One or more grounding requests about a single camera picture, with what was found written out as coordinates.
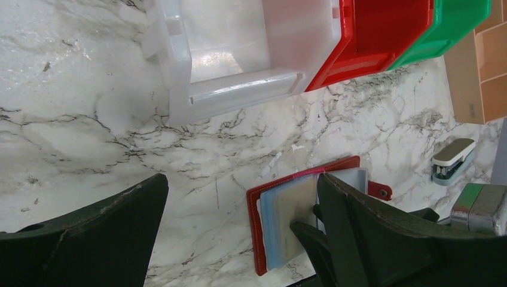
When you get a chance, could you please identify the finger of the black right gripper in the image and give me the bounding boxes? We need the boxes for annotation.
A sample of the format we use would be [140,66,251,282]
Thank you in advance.
[290,221,337,286]

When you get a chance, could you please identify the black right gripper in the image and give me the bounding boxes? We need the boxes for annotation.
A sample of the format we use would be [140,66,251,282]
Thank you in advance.
[316,174,506,286]

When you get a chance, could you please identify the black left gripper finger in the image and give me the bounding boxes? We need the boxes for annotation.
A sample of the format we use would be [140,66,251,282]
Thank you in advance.
[1,174,169,286]

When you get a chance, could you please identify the red leather card holder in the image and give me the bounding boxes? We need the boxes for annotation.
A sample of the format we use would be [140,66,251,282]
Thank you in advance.
[246,155,392,276]

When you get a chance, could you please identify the light blue small object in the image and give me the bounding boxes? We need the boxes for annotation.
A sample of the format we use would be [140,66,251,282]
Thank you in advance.
[431,138,476,187]

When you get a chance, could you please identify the beige desk organizer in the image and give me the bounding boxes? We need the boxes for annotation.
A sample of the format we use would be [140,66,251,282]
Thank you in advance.
[444,1,506,124]

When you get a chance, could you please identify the white plastic bin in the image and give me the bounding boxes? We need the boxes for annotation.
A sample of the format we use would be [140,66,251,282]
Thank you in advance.
[141,0,342,127]

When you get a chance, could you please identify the red plastic bin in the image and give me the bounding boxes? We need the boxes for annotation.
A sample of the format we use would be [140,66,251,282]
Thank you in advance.
[306,0,435,91]

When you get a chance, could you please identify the green plastic bin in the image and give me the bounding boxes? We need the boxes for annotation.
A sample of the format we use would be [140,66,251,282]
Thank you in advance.
[388,0,492,70]

